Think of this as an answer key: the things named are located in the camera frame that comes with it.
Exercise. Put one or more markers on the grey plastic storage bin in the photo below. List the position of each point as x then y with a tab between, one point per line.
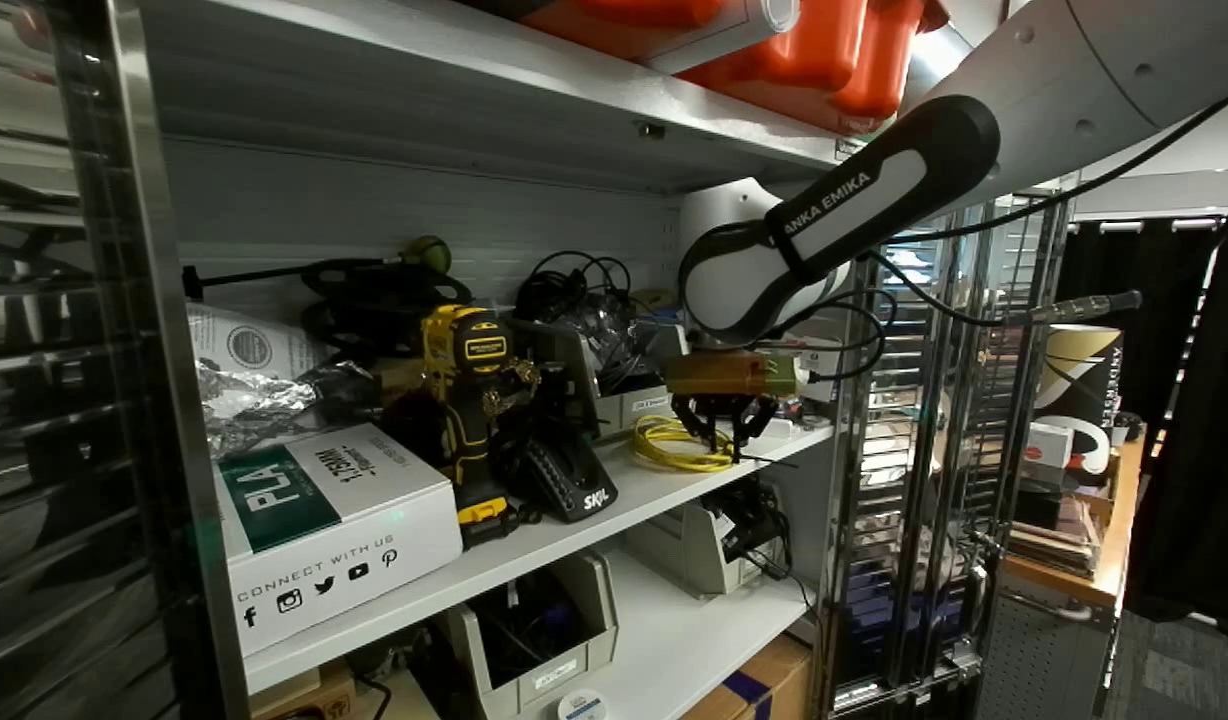
534	642

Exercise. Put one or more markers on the black battery charger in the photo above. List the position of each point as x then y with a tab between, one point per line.
564	472

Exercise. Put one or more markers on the large printed cardboard box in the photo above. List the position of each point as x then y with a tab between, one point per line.
757	681

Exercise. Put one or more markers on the white and red mug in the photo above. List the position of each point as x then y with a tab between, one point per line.
1072	445

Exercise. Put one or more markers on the orange plastic case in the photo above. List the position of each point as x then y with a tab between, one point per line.
775	44

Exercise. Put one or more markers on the crumpled silver foil bag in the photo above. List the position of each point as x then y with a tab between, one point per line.
255	401

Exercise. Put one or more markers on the white box with green panel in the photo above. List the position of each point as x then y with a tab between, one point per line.
334	534

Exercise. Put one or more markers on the white metal shelf unit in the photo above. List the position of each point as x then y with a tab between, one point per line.
637	496

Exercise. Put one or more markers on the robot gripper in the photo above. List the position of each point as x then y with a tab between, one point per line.
732	373

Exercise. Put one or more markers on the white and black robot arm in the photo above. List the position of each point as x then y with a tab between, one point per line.
836	203

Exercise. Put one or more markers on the blue plastic item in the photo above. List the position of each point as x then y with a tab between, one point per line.
904	604

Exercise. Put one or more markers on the wooden desk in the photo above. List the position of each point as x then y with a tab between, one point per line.
1079	546

